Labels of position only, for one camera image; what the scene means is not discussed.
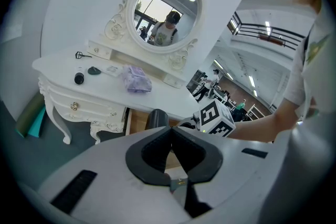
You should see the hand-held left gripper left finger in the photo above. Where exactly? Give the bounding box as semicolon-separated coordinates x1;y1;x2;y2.
38;126;194;224

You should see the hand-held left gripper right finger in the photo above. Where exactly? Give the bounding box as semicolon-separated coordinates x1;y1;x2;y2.
173;127;287;209

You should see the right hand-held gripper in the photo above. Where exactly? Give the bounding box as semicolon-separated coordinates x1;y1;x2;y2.
178;99;236;138

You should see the black hair dryer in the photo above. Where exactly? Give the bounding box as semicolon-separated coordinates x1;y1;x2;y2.
148;109;170;131

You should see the large wooden drawer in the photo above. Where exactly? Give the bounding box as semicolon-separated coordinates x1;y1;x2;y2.
125;106;190;137

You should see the person's right forearm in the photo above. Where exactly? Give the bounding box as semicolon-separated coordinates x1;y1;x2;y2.
228;103;305;144

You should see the white ornate dressing table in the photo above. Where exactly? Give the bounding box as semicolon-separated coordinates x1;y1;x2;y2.
31;0;208;145

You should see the purple tissue packet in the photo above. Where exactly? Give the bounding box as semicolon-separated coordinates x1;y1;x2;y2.
121;65;153;93

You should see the teal rolled mat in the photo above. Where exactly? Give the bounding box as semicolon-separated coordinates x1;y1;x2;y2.
28;106;47;138

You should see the white printed card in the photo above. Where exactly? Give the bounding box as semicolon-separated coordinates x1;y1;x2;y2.
106;65;123;77

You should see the white bottle with black cap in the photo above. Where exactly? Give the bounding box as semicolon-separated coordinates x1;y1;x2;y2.
73;66;85;85

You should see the olive rolled mat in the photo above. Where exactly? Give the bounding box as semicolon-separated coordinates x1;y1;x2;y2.
15;91;45;137

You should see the oval mirror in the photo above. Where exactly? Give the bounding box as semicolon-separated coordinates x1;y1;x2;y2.
125;0;207;55

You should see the black balcony railing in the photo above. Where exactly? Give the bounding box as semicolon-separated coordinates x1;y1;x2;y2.
228;12;307;50

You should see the person's white flower shirt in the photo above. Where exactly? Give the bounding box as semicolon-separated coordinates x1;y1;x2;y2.
283;2;336;140

